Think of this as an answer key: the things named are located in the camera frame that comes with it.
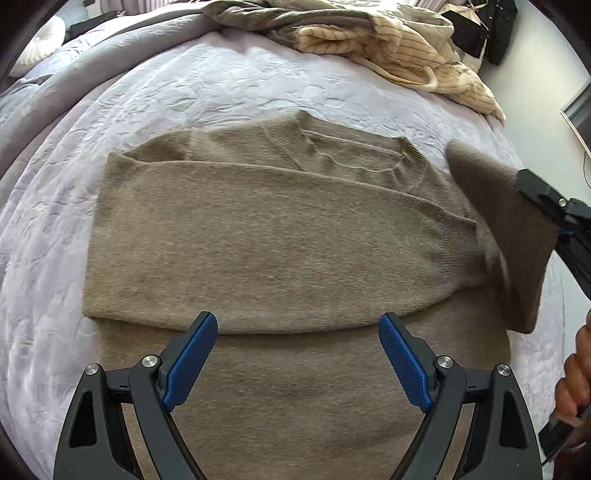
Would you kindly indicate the black dotted garment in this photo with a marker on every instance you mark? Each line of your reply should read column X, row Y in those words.
column 501, row 27

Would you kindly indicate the cream striped garment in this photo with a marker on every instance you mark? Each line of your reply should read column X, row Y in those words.
column 415, row 55

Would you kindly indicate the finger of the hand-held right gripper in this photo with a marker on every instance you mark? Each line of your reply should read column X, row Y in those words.
column 540, row 194

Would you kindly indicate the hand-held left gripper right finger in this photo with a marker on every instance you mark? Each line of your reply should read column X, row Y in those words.
column 404, row 364

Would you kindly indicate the person's right hand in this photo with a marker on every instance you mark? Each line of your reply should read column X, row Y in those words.
column 572, row 383

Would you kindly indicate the brown knit sweater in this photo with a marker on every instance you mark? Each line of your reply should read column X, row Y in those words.
column 277, row 240

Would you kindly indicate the grey-brown crumpled garment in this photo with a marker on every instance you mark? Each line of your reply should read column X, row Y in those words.
column 277, row 18

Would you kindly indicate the round white pillow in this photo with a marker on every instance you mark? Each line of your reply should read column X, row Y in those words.
column 37, row 46

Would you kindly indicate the grey quilted comforter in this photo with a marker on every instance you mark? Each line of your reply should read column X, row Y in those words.
column 92, row 64

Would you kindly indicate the curved white monitor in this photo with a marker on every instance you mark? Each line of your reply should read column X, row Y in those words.
column 582, row 115

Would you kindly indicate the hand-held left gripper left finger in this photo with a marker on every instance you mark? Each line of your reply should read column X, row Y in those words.
column 189, row 364

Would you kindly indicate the lavender embossed blanket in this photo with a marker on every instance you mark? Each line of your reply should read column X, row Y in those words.
column 55, row 230

